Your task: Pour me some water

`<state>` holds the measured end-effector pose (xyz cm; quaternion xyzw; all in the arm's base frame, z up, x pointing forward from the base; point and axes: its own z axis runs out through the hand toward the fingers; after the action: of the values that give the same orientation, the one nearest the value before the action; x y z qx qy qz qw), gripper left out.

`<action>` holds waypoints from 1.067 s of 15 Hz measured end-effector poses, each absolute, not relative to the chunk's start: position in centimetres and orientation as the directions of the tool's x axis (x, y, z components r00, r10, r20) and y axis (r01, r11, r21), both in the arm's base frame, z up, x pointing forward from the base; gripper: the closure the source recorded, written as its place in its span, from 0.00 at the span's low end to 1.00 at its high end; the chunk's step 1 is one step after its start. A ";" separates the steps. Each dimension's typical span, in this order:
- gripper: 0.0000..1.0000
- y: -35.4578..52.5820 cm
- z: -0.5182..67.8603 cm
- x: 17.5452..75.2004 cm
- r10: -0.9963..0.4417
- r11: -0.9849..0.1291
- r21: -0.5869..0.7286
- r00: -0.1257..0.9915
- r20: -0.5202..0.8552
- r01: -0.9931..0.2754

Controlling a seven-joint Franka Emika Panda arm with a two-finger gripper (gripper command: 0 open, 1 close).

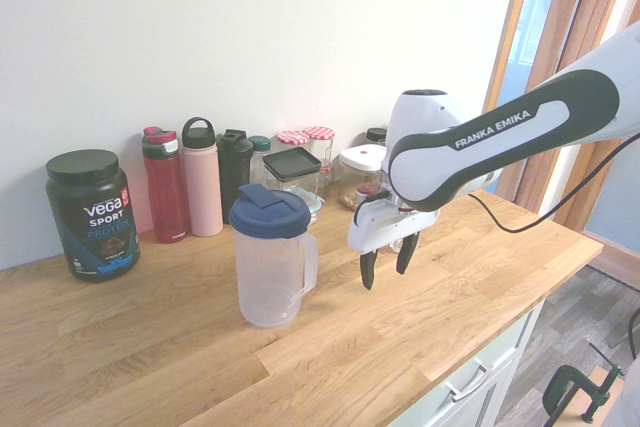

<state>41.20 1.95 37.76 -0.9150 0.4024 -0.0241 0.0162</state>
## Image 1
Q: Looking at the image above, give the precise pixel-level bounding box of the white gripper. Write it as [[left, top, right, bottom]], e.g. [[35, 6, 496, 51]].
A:
[[348, 195, 441, 291]]

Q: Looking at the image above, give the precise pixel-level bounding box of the clear pitcher with blue lid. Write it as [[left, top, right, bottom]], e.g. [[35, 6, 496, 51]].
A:
[[228, 184, 320, 330]]

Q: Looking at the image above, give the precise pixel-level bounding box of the red water bottle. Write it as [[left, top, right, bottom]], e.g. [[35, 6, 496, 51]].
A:
[[141, 126, 192, 245]]

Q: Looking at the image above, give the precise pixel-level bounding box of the glass container with teal lid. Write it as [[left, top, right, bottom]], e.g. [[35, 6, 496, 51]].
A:
[[284, 185, 326, 227]]

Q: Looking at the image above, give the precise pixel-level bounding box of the container with white clip lid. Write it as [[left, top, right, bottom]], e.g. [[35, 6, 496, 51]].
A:
[[338, 144, 389, 212]]

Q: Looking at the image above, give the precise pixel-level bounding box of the square container with black lid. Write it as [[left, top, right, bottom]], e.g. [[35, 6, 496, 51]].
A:
[[262, 148, 322, 198]]

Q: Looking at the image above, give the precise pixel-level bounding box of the jar with red gingham lid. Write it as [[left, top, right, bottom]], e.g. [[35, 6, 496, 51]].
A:
[[303, 125, 336, 183], [276, 130, 311, 154]]

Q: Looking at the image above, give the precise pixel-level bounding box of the white kitchen cabinet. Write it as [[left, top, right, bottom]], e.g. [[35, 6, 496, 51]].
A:
[[399, 296, 546, 427]]

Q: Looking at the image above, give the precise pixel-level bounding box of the clear bottle with green cap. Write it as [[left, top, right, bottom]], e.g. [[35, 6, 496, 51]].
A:
[[248, 135, 273, 188]]

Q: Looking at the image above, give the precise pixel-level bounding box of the black shaker bottle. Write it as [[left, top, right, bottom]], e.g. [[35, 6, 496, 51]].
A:
[[216, 129, 255, 226]]

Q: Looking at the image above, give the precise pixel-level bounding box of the pink bottle with black cap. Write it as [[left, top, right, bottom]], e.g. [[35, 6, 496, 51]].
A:
[[180, 117, 225, 238]]

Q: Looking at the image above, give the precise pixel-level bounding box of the green metal clamp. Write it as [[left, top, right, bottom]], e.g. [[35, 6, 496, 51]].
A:
[[542, 365, 624, 427]]

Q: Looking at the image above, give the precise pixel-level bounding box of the black Vega protein tub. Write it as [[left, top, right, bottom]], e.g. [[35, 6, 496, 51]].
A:
[[45, 149, 142, 283]]

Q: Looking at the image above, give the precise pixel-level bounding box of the wooden door with glass panel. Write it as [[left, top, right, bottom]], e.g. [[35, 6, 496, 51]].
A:
[[494, 0, 640, 293]]

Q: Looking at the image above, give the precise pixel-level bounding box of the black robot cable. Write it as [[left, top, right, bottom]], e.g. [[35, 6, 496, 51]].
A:
[[467, 132, 640, 234]]

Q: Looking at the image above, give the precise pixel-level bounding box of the metal drawer handle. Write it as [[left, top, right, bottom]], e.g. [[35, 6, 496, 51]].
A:
[[444, 364, 489, 402]]

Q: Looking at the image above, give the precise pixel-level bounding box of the wooden door frame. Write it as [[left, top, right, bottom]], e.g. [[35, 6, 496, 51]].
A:
[[482, 0, 541, 113]]

